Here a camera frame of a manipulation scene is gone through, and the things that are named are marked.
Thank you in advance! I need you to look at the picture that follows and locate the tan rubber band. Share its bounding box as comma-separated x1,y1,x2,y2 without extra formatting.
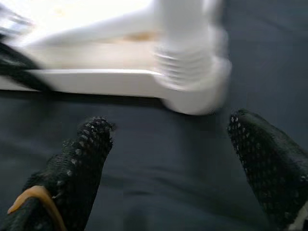
7,184,67,231

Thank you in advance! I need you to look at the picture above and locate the white plastic table top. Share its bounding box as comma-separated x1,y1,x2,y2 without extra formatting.
0,0,233,116

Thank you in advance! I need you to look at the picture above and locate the white plastic table leg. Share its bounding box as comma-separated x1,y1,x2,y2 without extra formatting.
153,0,217,92

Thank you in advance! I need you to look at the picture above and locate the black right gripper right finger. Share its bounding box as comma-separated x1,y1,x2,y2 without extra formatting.
227,108,308,231

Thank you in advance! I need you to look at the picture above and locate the black tablecloth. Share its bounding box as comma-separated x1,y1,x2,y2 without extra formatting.
0,0,308,231

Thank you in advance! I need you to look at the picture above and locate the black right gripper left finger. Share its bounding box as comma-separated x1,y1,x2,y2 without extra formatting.
0,116,116,231

